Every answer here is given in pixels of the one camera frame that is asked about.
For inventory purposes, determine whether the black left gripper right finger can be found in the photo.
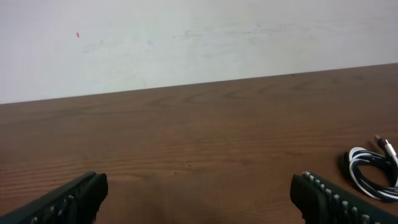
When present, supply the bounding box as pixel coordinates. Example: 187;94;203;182
290;171;397;224

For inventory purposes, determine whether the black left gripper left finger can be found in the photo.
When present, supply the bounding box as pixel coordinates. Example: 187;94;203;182
1;172;108;224

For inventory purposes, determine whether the white usb cable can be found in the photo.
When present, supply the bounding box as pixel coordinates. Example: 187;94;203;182
348;134;398;200

